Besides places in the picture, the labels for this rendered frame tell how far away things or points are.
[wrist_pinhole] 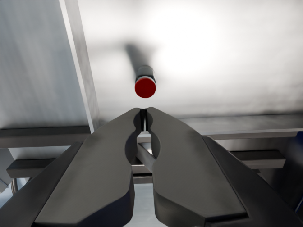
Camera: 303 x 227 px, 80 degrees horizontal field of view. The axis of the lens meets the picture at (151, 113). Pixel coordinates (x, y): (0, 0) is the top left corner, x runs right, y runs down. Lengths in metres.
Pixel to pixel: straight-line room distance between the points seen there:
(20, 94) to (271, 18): 0.30
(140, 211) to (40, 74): 0.28
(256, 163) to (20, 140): 0.32
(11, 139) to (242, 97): 0.30
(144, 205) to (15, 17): 0.33
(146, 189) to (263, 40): 0.27
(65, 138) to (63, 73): 0.08
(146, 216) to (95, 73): 0.28
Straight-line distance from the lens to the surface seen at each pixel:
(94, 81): 0.23
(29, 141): 0.28
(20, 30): 0.25
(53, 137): 0.27
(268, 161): 0.31
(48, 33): 0.24
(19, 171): 0.33
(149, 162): 0.24
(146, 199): 0.36
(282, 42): 0.26
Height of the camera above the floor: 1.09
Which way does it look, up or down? 61 degrees down
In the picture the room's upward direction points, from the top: 178 degrees clockwise
